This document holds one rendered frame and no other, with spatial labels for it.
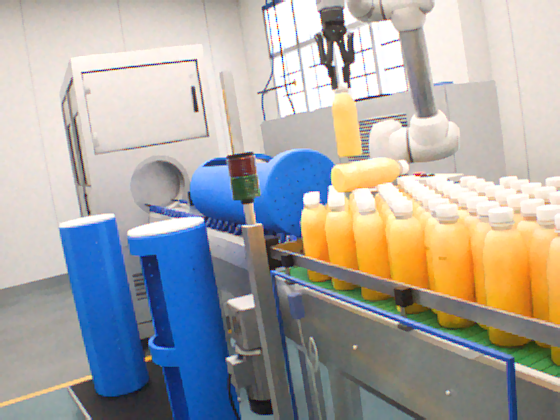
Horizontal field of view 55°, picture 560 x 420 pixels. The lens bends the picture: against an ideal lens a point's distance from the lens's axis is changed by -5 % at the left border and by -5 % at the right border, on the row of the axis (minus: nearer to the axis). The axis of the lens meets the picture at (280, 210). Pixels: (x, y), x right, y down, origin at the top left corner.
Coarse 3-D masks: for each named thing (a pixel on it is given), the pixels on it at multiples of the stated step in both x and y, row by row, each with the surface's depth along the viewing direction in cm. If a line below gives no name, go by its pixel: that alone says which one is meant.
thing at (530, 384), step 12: (516, 372) 78; (528, 372) 77; (540, 372) 76; (516, 384) 77; (528, 384) 75; (540, 384) 73; (552, 384) 72; (516, 396) 77; (528, 396) 75; (540, 396) 73; (552, 396) 71; (528, 408) 75; (540, 408) 73; (552, 408) 71
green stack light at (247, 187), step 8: (248, 176) 121; (256, 176) 122; (232, 184) 122; (240, 184) 121; (248, 184) 121; (256, 184) 122; (232, 192) 123; (240, 192) 121; (248, 192) 121; (256, 192) 122
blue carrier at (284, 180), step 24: (216, 168) 225; (264, 168) 179; (288, 168) 176; (312, 168) 179; (192, 192) 248; (216, 192) 216; (264, 192) 173; (288, 192) 176; (216, 216) 234; (240, 216) 201; (264, 216) 178; (288, 216) 177
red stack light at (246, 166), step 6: (252, 156) 122; (228, 162) 121; (234, 162) 120; (240, 162) 120; (246, 162) 120; (252, 162) 121; (228, 168) 122; (234, 168) 121; (240, 168) 120; (246, 168) 120; (252, 168) 121; (234, 174) 121; (240, 174) 120; (246, 174) 120; (252, 174) 121
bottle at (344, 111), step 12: (336, 96) 166; (348, 96) 165; (336, 108) 165; (348, 108) 164; (336, 120) 166; (348, 120) 164; (336, 132) 167; (348, 132) 165; (348, 144) 165; (360, 144) 167; (348, 156) 171
